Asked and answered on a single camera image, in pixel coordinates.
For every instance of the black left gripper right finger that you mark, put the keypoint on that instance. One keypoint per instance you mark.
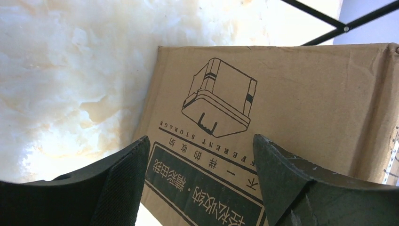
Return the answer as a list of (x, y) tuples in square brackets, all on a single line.
[(297, 192)]

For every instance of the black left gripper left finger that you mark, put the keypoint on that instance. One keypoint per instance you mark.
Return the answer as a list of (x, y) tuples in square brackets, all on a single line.
[(104, 193)]

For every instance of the large cardboard express box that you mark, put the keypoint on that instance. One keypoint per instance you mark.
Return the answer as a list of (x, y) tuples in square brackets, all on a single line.
[(336, 106)]

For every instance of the white shipping label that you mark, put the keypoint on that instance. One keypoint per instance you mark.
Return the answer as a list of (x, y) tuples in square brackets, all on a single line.
[(387, 171)]

